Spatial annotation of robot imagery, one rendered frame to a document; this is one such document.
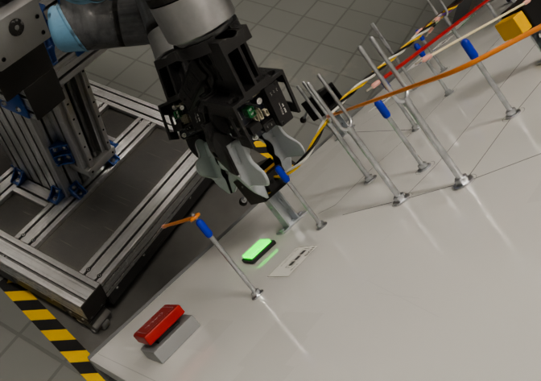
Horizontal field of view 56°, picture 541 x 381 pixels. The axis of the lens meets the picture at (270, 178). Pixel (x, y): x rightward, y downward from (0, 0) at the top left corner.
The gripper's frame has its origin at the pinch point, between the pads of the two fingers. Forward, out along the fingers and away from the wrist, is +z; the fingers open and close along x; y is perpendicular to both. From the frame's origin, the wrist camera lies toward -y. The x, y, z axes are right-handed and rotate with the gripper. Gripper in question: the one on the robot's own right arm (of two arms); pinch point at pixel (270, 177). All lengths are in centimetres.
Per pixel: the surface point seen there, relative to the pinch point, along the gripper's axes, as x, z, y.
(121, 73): 50, 30, -212
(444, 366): -13.5, -9.4, 36.9
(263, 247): -5.7, 6.6, 1.0
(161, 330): -21.3, 2.9, 4.2
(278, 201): 0.6, 5.2, -2.3
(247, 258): -7.8, 7.4, -0.5
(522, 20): 23.6, -8.0, 20.5
